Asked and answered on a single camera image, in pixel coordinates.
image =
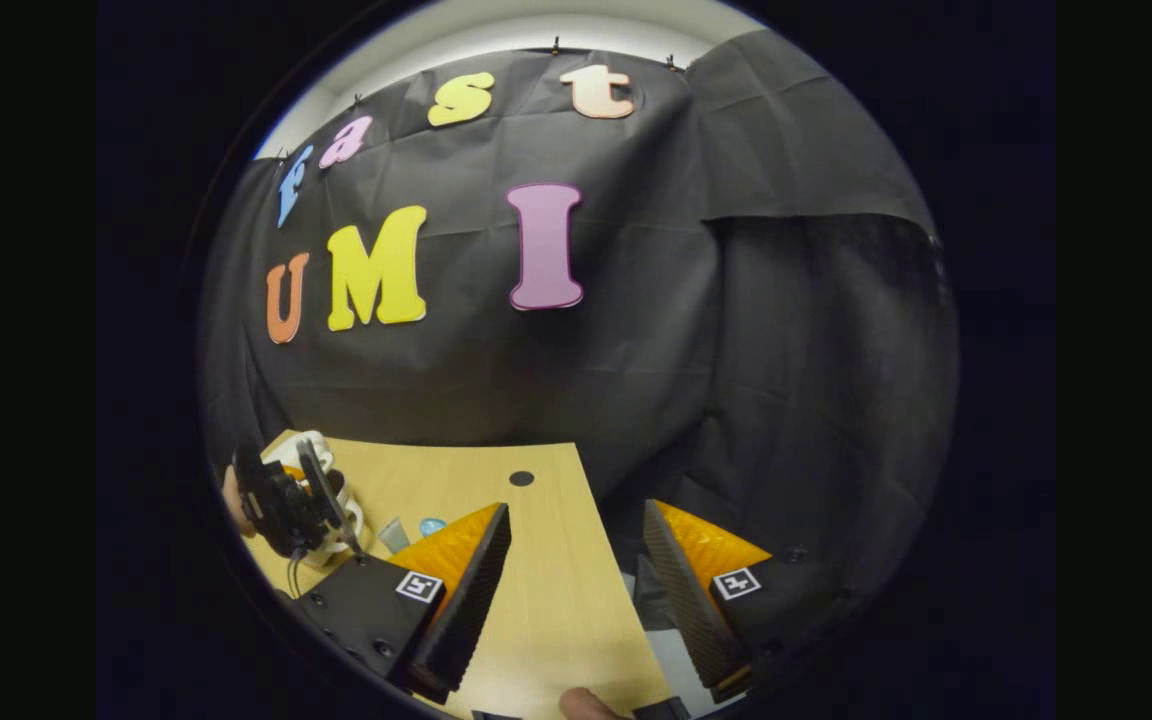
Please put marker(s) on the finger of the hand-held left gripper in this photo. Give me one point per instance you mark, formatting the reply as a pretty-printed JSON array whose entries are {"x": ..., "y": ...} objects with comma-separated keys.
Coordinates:
[{"x": 321, "y": 485}]

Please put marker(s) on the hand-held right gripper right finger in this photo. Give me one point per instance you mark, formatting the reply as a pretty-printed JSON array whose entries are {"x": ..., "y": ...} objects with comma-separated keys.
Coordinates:
[{"x": 691, "y": 610}]

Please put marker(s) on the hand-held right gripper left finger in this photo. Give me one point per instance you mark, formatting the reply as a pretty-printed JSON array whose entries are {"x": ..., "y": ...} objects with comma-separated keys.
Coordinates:
[{"x": 471, "y": 600}]

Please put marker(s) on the white suitcase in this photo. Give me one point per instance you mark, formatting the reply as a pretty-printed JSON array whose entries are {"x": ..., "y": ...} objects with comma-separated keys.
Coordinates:
[{"x": 279, "y": 452}]

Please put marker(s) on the clear bottle with blue cap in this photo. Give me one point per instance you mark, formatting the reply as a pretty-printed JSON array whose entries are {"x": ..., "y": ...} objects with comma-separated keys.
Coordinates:
[{"x": 433, "y": 525}]

